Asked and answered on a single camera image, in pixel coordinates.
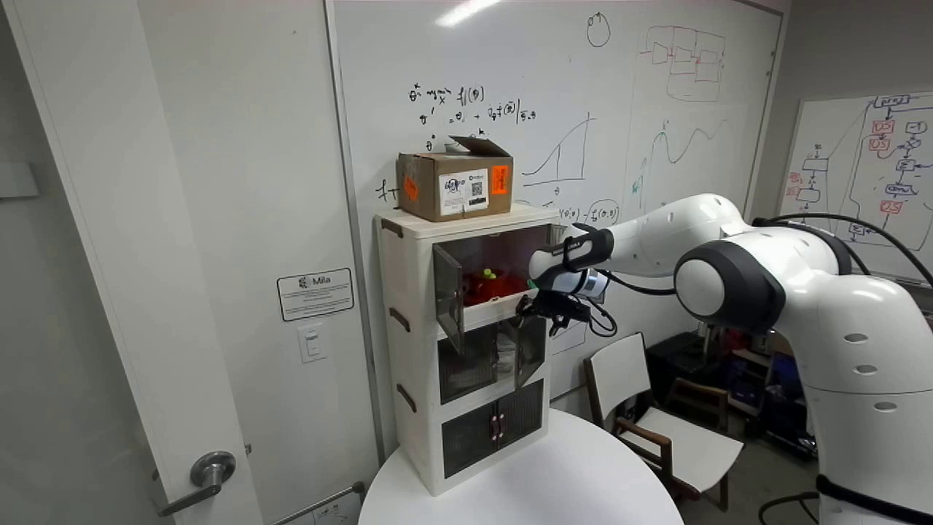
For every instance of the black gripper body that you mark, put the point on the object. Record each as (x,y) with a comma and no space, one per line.
(567,307)

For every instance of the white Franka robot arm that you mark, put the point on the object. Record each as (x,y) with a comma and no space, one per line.
(855,338)

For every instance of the metal door knob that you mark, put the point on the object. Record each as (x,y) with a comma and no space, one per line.
(499,424)
(491,427)

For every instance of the white three-tier cabinet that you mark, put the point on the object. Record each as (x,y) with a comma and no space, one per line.
(411,367)

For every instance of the white room door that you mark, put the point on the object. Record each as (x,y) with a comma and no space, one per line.
(118,243)

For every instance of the red toy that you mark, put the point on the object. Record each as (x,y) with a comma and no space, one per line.
(486,287)

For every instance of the white crumpled item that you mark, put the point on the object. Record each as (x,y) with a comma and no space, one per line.
(507,363)

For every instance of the black storage crate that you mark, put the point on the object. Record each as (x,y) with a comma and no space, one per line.
(676,360)

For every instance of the brown cardboard box with labels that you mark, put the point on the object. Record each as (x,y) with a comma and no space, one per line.
(434,185)

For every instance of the wooden shelf unit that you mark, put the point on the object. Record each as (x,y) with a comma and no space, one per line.
(752,373)

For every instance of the blue storage bin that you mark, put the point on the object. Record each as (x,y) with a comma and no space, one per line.
(790,393)

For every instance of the small whiteboard with coloured drawings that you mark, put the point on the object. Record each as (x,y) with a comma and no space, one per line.
(876,146)

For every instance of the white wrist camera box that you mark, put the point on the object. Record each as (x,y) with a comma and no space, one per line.
(591,283)

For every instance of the white chair with wooden frame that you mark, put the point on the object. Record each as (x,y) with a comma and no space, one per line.
(682,447)

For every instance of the white wall notice sign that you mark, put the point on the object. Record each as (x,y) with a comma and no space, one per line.
(317,294)

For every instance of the white light switch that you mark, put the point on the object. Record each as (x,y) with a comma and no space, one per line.
(313,345)

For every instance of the large wall whiteboard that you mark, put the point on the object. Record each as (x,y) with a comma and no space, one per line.
(603,77)

